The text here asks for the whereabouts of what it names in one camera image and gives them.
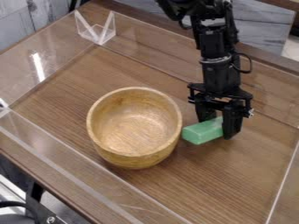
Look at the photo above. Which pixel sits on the brown wooden bowl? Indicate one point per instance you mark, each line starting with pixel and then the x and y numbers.
pixel 133 124

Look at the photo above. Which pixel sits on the green rectangular block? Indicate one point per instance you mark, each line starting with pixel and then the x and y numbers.
pixel 202 131

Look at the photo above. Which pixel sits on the clear acrylic tray wall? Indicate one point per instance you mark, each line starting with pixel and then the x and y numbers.
pixel 92 190

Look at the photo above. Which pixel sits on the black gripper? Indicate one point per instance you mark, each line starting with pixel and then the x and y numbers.
pixel 220 94

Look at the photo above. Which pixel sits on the clear acrylic corner bracket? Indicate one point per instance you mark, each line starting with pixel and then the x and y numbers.
pixel 98 34

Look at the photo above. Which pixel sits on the black table leg frame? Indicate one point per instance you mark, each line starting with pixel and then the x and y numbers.
pixel 21 207

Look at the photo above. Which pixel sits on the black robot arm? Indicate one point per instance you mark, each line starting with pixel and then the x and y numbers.
pixel 212 26

